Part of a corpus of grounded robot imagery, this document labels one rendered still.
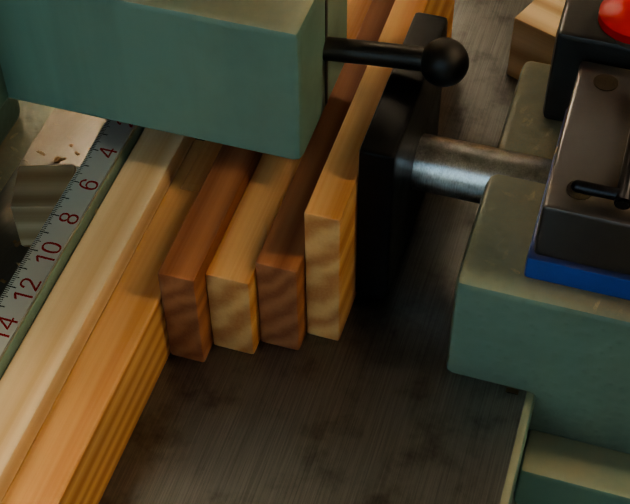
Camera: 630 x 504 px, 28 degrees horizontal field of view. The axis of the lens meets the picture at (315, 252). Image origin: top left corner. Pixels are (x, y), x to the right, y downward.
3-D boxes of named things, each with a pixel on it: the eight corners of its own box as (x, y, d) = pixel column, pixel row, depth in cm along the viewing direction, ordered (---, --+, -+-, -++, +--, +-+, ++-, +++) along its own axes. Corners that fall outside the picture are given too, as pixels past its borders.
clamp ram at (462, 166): (520, 334, 54) (547, 191, 47) (354, 294, 56) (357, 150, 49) (557, 188, 60) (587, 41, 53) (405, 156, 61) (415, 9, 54)
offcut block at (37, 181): (84, 204, 74) (75, 164, 71) (77, 246, 72) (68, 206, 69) (29, 204, 74) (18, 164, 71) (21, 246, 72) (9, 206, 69)
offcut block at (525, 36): (505, 74, 66) (513, 17, 63) (545, 36, 68) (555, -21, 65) (562, 102, 64) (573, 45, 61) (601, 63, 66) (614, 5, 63)
